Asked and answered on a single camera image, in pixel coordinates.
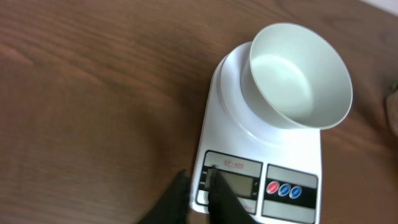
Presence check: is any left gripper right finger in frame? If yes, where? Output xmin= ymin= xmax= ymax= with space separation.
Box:
xmin=208 ymin=166 xmax=257 ymax=224

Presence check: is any pale grey round bowl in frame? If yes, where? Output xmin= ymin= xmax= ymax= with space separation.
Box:
xmin=241 ymin=22 xmax=353 ymax=130

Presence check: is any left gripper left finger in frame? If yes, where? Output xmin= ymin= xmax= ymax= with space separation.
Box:
xmin=138 ymin=170 xmax=190 ymax=224

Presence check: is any white digital kitchen scale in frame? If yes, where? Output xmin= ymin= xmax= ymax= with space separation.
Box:
xmin=190 ymin=43 xmax=322 ymax=223

